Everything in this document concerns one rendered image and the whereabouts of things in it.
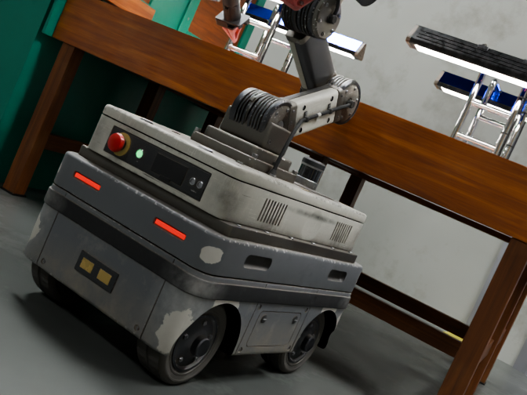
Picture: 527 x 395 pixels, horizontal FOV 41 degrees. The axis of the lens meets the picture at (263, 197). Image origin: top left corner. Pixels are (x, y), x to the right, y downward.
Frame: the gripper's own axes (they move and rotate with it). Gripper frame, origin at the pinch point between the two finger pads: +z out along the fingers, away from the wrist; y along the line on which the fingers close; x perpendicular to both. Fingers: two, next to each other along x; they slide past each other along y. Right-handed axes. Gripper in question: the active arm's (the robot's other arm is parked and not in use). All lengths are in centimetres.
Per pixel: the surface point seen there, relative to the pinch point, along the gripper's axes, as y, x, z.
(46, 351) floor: -50, 126, -22
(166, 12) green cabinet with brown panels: 64, -33, 28
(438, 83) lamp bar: -51, -64, 41
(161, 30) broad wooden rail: 19.1, 15.0, -6.1
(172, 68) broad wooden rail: 9.0, 22.9, 0.8
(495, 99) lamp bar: -74, -65, 41
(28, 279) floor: -19, 110, -3
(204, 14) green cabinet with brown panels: 65, -58, 44
